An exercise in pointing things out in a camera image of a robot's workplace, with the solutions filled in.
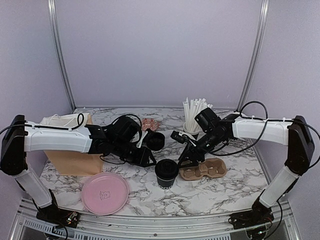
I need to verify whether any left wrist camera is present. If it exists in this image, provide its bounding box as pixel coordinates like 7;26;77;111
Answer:
136;128;153;148

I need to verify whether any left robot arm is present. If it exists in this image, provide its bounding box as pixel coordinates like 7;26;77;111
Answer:
0;114;157;223

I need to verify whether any right aluminium frame post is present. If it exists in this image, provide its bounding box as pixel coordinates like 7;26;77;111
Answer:
236;0;270;110

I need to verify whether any brown paper bag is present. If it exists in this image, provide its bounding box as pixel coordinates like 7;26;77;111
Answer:
40;113;103;176

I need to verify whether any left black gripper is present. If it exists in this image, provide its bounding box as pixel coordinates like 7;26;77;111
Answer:
112;138;157;168

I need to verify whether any black paper coffee cup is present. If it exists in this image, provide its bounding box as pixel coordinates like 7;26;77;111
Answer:
156;175;177;190

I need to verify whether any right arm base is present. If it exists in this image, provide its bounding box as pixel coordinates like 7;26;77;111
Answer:
228;199;274;230

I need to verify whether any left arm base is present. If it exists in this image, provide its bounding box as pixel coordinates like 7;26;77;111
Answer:
33;199;80;228

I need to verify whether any pink plate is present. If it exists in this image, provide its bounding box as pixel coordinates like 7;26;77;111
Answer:
81;172;129;216

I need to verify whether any bundle of white straws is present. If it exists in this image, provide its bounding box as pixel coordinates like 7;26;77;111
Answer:
182;97;213;131

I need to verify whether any left aluminium frame post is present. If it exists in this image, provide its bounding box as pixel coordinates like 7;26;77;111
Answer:
47;0;76;112

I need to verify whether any black coffee cup lid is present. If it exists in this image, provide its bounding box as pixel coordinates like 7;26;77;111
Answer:
155;159;179;180

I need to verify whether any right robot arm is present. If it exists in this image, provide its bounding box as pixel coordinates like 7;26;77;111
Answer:
170;108;315;224

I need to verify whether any brown cardboard cup carrier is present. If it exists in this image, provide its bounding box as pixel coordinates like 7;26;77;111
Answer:
179;157;227;181

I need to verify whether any black cup holding straws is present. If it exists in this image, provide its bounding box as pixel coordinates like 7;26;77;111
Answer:
182;122;200;140

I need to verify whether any stack of black lids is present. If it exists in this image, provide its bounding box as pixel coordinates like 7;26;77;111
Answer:
146;132;165;151

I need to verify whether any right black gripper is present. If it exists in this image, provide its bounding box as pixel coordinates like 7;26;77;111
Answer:
177;130;225;168

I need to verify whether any stack of paper cups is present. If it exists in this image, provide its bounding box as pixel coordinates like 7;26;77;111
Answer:
228;137;239;145

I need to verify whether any aluminium frame post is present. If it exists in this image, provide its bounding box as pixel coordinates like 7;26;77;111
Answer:
236;0;270;110
47;0;76;112

